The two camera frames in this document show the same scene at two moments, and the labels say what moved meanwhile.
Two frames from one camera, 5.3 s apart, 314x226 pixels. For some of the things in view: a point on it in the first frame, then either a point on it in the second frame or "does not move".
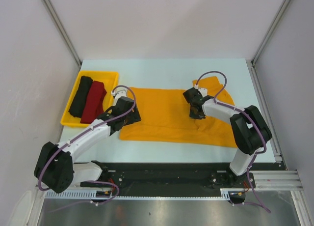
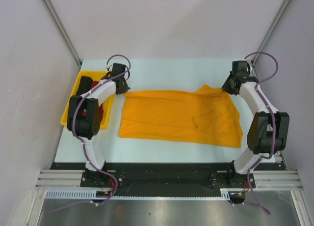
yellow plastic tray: (110, 80) does not move
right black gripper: (193, 115) to (225, 87)
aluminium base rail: (265, 180) does not move
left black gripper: (134, 117) to (124, 89)
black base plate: (174, 177) does not move
